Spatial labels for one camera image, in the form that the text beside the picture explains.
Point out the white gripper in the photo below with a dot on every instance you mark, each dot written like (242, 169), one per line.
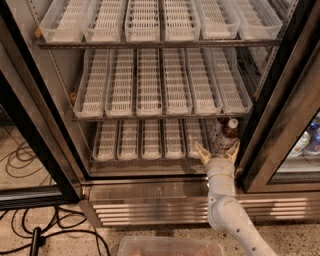
(219, 171)

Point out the black cable plug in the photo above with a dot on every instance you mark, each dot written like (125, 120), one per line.
(37, 242)

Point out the shelf tray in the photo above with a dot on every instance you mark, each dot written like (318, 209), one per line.
(195, 133)
(151, 143)
(218, 19)
(142, 22)
(235, 97)
(128, 140)
(91, 92)
(210, 130)
(257, 18)
(63, 21)
(181, 20)
(105, 141)
(176, 85)
(206, 96)
(119, 100)
(174, 139)
(104, 21)
(149, 96)

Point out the clear plastic container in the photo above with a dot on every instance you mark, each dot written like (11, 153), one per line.
(167, 246)

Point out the brown bottle with white cap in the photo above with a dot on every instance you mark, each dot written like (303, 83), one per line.
(226, 136)

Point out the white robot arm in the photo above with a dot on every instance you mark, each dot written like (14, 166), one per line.
(225, 212)

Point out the stainless steel fridge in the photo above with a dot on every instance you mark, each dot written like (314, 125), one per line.
(281, 77)

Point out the blue bottle behind glass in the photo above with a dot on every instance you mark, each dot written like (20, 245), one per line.
(313, 147)

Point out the white bottle behind glass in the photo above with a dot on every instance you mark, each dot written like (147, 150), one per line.
(300, 145)

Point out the open glass fridge door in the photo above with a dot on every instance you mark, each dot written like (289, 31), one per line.
(36, 126)

